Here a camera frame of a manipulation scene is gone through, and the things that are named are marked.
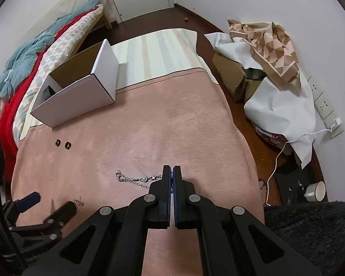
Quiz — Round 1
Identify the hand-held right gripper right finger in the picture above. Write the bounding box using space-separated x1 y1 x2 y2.
173 165 323 276

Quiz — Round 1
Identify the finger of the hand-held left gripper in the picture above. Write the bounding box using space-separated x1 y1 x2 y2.
16 192 41 212
43 201 77 225

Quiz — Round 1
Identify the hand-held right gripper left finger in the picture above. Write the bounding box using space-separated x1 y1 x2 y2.
23 165 172 276

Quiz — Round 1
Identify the silver chain necklace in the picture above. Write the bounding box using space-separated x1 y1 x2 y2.
116 171 163 189

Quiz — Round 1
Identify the pink blanket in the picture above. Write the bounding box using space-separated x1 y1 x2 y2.
11 68 265 276

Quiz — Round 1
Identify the person's foot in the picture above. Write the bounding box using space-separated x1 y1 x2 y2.
258 178 270 205

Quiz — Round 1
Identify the white cardboard box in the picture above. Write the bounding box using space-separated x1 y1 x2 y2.
30 39 120 128

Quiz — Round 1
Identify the brown cardboard box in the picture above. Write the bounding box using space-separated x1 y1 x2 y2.
212 52 267 103

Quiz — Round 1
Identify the cream striped sheet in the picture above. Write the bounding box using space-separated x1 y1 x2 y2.
19 28 219 141

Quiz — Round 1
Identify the white cloth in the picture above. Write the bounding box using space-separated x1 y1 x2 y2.
204 32 317 170

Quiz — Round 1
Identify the white mug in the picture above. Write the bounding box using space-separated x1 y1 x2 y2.
303 181 327 202

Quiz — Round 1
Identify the black fuzzy clothing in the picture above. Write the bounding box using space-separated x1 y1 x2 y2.
264 201 345 276

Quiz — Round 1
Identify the blue quilt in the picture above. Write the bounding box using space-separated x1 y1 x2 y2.
0 0 100 124

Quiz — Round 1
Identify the grey patterned quilt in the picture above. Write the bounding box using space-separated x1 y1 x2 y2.
11 3 104 141

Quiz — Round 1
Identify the brown checkered cloth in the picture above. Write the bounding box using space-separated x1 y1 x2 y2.
228 20 302 90

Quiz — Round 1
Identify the white cable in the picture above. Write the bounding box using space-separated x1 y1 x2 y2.
265 124 335 206

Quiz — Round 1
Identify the wall socket panel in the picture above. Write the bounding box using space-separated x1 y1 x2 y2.
300 63 345 138

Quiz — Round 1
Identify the wooden bed frame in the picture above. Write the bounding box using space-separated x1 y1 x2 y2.
73 9 113 56

